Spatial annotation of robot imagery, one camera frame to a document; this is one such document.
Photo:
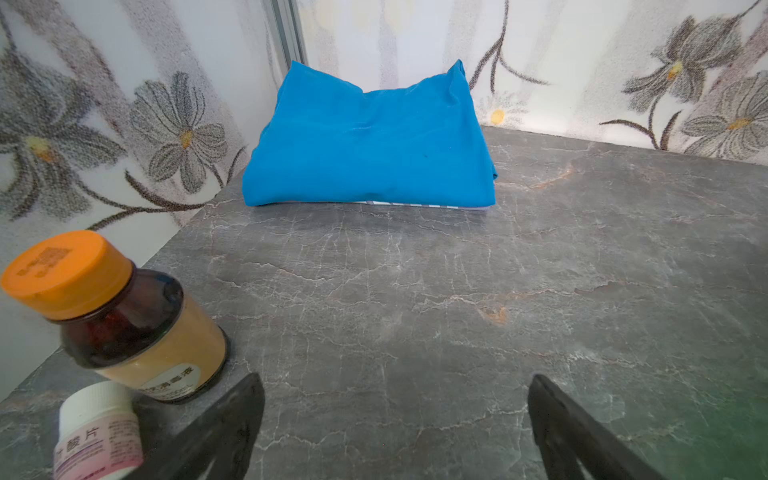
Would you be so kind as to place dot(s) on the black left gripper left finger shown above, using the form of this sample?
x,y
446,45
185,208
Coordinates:
x,y
218,444

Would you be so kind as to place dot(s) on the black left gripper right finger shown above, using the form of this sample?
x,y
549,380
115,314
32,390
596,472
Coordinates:
x,y
571,442

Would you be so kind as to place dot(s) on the small white pill bottle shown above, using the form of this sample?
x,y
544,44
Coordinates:
x,y
99,434

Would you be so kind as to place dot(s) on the brown bottle orange cap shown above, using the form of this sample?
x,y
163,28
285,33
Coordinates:
x,y
137,327

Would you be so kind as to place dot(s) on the folded blue t-shirt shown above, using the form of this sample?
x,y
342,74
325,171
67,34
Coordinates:
x,y
329,141

